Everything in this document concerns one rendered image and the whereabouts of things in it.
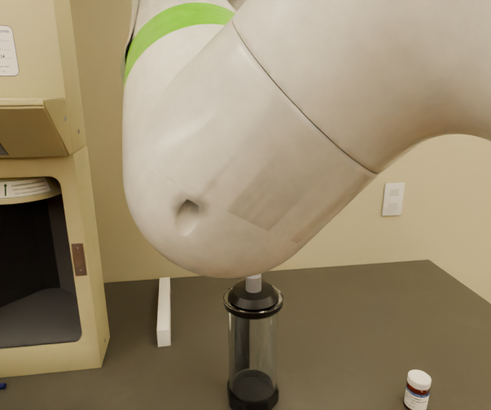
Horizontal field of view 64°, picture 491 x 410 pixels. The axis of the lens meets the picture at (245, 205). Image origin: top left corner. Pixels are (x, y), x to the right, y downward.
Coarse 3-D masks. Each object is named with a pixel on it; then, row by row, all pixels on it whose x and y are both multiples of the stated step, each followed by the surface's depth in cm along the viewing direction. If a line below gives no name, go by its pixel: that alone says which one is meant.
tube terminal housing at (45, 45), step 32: (0, 0) 63; (32, 0) 63; (64, 0) 70; (32, 32) 65; (64, 32) 69; (32, 64) 66; (64, 64) 69; (0, 96) 67; (32, 96) 68; (64, 96) 68; (0, 160) 70; (32, 160) 71; (64, 160) 72; (64, 192) 73; (96, 224) 87; (96, 256) 85; (96, 288) 84; (96, 320) 83; (0, 352) 81; (32, 352) 82; (64, 352) 83; (96, 352) 84
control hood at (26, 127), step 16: (0, 112) 58; (16, 112) 58; (32, 112) 59; (48, 112) 59; (64, 112) 67; (0, 128) 61; (16, 128) 61; (32, 128) 62; (48, 128) 62; (64, 128) 67; (16, 144) 65; (32, 144) 65; (48, 144) 65; (64, 144) 66
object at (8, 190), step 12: (0, 180) 74; (12, 180) 74; (24, 180) 75; (36, 180) 76; (48, 180) 79; (0, 192) 73; (12, 192) 74; (24, 192) 75; (36, 192) 76; (48, 192) 78; (60, 192) 81; (0, 204) 73
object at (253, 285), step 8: (248, 280) 68; (256, 280) 68; (232, 288) 71; (240, 288) 70; (248, 288) 69; (256, 288) 69; (264, 288) 70; (272, 288) 70; (232, 296) 69; (240, 296) 68; (248, 296) 68; (256, 296) 68; (264, 296) 68; (272, 296) 68; (240, 304) 67; (248, 304) 67; (256, 304) 67; (264, 304) 67; (272, 304) 68
